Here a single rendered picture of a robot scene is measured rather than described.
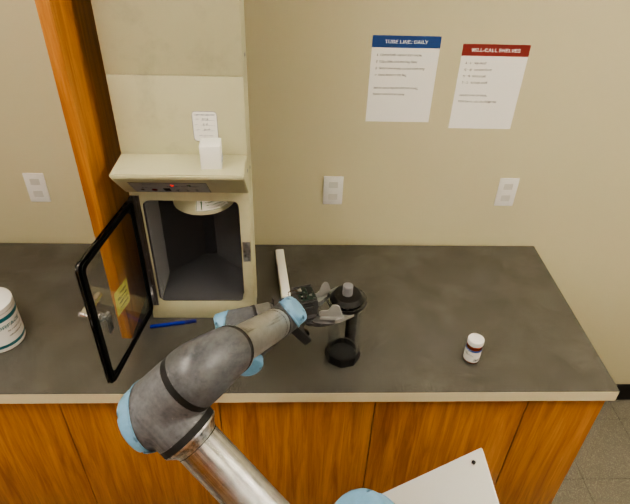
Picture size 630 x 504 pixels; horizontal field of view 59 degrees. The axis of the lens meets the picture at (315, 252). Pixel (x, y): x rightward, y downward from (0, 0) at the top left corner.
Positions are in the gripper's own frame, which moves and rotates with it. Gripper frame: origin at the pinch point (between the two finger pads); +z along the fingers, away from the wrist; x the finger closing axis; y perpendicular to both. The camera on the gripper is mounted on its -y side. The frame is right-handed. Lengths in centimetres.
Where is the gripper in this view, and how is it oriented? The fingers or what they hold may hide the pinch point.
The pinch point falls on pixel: (344, 304)
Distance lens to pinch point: 152.0
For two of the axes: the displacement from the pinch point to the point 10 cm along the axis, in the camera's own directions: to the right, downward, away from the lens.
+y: -0.3, -8.0, -6.1
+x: -2.8, -5.7, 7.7
